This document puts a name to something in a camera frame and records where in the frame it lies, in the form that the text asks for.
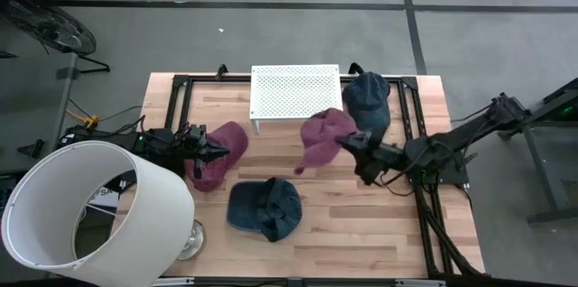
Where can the black box with green light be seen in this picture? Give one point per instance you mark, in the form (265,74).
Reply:
(564,113)

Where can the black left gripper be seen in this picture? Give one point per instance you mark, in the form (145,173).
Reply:
(198,154)

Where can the white lamp shade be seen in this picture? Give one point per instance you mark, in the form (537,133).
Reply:
(158,215)

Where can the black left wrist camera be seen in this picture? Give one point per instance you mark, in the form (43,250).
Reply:
(197,132)

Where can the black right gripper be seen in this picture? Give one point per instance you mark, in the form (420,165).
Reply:
(379,158)

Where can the white perforated metal rack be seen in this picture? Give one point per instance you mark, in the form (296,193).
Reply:
(293,93)

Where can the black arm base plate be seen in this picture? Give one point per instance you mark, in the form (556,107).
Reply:
(458,174)

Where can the grey metal bracket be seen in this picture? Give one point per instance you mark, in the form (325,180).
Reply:
(174,281)
(420,283)

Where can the black floor fan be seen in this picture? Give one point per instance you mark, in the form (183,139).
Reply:
(54,30)

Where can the maroon baseball cap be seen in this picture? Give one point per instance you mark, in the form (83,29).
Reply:
(207,181)
(323,136)

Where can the navy denim baseball cap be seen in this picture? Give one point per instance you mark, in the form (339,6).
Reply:
(264,208)
(368,97)

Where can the black aluminium table frame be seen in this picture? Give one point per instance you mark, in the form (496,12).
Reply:
(212,79)

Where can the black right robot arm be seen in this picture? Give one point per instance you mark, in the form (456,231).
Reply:
(469,131)

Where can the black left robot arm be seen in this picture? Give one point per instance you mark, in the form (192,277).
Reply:
(155,147)

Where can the white printed label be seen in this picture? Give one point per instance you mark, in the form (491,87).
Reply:
(108,197)

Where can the grey metal stand pole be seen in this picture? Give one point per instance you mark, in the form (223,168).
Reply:
(65,97)

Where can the black clamp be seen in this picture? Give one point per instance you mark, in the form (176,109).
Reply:
(221,71)
(356,68)

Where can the dark metal table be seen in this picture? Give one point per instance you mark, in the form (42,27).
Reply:
(539,160)

